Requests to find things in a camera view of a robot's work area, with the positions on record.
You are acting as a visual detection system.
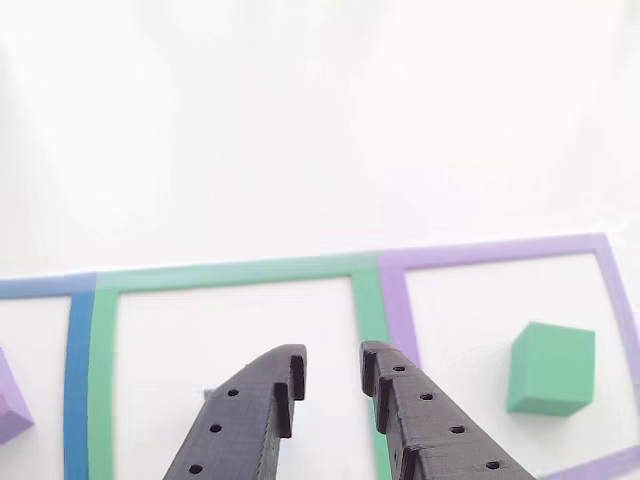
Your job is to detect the purple square frame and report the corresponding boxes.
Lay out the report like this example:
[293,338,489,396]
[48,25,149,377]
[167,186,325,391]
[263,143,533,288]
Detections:
[377,232,640,480]

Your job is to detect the blue square frame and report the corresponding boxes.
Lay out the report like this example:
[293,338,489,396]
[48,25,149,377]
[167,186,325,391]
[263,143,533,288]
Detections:
[0,272,99,480]

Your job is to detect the green square frame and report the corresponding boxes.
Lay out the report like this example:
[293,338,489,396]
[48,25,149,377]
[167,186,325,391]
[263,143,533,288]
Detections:
[87,253,394,480]

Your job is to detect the green cube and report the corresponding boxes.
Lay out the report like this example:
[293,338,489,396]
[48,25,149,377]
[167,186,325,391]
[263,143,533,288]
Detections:
[506,321,597,418]

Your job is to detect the purple block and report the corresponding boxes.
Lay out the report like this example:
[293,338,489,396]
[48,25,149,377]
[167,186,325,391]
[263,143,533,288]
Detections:
[0,346,35,446]

